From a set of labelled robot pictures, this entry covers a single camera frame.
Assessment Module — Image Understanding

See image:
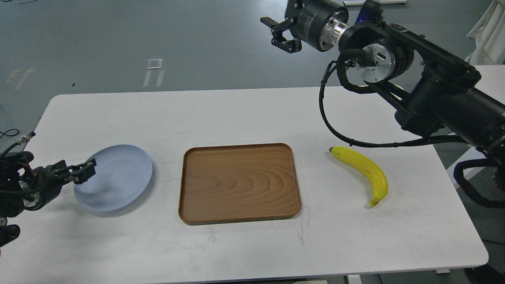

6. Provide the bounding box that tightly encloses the white chair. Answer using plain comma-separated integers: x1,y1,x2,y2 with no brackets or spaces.
465,0,505,66

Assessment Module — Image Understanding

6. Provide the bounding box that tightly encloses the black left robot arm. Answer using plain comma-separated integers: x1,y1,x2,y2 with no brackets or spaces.
0,132,96,247

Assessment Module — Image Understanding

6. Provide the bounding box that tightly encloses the white floor base bar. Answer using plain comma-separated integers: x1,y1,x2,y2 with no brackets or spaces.
343,0,408,6

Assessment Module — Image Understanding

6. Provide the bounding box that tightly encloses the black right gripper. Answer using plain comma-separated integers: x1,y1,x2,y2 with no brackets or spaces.
260,0,349,54

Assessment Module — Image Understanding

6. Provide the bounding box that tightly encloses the yellow banana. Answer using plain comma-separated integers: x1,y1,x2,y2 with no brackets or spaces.
329,146,389,208

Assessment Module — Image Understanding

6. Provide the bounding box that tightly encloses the light blue plate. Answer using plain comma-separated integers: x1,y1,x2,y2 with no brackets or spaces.
74,144,153,212

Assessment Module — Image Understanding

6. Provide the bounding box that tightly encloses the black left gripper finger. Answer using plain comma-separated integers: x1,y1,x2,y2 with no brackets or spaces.
50,158,96,185

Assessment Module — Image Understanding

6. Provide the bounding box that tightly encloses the brown wooden tray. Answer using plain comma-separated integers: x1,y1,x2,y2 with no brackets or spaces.
178,143,302,225

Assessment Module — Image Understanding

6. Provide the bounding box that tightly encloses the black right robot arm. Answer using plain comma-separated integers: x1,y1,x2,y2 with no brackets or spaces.
260,0,504,208

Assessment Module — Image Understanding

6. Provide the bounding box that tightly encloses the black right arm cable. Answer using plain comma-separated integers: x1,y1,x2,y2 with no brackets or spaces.
319,59,464,148

